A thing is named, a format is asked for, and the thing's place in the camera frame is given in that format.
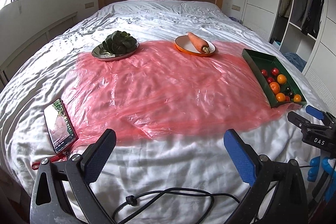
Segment dark plum front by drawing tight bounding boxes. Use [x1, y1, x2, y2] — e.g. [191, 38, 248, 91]
[288, 92, 295, 98]

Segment dark plum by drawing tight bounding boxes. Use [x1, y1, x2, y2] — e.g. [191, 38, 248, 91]
[285, 86, 291, 93]
[288, 92, 295, 98]

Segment large orange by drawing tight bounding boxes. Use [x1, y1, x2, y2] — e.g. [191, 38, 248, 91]
[269, 82, 281, 95]

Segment red apple top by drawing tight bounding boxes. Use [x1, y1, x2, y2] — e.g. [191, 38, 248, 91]
[266, 77, 275, 84]

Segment blue gloved hand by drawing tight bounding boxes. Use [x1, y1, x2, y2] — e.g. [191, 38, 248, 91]
[307, 156, 335, 203]

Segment green tray box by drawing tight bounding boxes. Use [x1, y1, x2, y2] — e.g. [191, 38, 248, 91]
[241, 48, 307, 108]

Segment blue cloth on floor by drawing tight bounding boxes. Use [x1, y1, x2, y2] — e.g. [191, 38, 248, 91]
[283, 52, 307, 72]

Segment white bed sheet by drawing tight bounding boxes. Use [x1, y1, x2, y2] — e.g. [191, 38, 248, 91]
[1, 0, 326, 223]

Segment pink plastic sheet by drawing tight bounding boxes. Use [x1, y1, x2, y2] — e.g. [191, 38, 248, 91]
[62, 41, 299, 144]

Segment hanging clothes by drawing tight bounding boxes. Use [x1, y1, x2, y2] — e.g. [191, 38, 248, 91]
[278, 0, 324, 38]

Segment patterned grey plate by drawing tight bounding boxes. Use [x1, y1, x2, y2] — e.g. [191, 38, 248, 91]
[91, 43, 139, 62]

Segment dark green leafy vegetable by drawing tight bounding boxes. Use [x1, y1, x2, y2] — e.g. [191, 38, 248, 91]
[102, 31, 137, 55]

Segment white wardrobe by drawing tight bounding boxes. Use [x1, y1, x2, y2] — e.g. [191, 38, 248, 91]
[243, 0, 335, 113]

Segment orange carrot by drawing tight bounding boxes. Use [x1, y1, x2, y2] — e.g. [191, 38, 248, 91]
[187, 32, 210, 53]

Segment orange rimmed white plate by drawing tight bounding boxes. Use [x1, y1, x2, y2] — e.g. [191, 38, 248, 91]
[175, 35, 216, 57]

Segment red cord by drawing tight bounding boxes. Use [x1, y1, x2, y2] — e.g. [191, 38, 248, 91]
[31, 151, 70, 171]

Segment black cable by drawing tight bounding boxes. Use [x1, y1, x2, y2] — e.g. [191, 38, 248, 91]
[112, 187, 241, 224]

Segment right wall socket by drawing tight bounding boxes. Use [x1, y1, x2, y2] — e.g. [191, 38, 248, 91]
[231, 5, 241, 11]

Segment wall socket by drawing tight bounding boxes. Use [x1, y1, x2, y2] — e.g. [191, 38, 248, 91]
[231, 5, 241, 11]
[84, 2, 95, 9]

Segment left wall socket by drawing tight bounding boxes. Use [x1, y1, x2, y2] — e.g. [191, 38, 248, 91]
[84, 2, 95, 9]

